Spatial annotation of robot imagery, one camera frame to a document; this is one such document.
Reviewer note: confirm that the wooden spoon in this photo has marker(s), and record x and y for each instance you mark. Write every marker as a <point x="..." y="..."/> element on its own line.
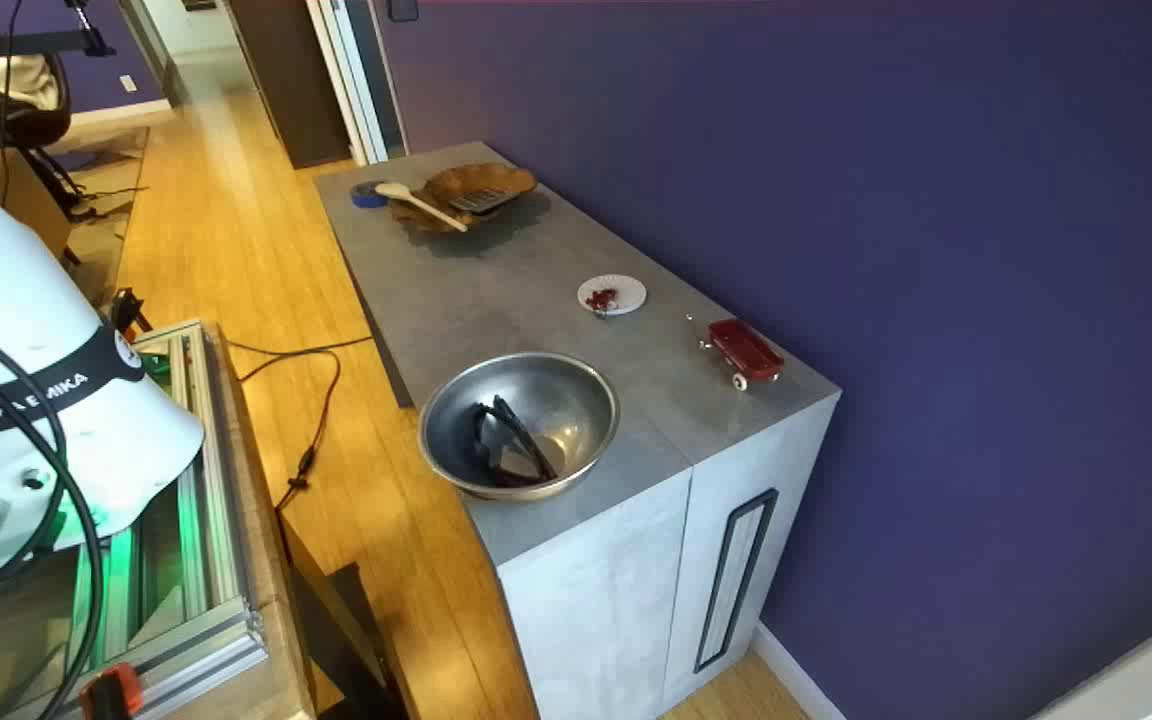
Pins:
<point x="399" y="192"/>

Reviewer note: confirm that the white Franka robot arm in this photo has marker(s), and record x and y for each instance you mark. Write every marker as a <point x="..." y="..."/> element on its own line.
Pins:
<point x="16" y="294"/>

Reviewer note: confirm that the silver metal bowl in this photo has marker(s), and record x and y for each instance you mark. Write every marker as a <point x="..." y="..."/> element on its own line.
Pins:
<point x="570" y="400"/>

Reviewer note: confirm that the red berries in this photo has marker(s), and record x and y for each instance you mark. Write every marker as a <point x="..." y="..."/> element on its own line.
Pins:
<point x="603" y="296"/>

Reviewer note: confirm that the small white plate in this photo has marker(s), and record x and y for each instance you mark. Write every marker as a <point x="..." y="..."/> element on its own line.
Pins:
<point x="626" y="304"/>

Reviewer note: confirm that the black utensil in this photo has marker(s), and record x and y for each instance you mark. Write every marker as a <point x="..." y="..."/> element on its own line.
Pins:
<point x="522" y="434"/>

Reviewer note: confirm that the grey concrete cabinet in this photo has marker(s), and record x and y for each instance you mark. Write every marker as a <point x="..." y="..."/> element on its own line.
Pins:
<point x="499" y="294"/>

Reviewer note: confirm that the brown wooden slab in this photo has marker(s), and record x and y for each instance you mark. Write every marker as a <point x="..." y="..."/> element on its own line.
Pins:
<point x="499" y="216"/>

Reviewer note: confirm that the red toy car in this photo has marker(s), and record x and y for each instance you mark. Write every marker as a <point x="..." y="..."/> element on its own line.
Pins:
<point x="744" y="352"/>

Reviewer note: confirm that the blue tape roll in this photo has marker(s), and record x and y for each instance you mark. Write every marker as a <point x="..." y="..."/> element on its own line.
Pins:
<point x="361" y="200"/>

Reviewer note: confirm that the orange clamp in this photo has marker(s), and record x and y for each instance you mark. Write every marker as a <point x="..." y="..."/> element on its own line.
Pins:
<point x="113" y="692"/>

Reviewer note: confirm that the black office chair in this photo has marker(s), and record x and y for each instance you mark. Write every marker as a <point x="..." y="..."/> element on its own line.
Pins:
<point x="16" y="124"/>

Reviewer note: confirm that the white door frame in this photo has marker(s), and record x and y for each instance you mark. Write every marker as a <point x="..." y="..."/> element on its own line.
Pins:
<point x="356" y="82"/>

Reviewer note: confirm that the metal robot stand frame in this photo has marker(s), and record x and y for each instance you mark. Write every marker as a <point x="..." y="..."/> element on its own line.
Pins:
<point x="217" y="533"/>

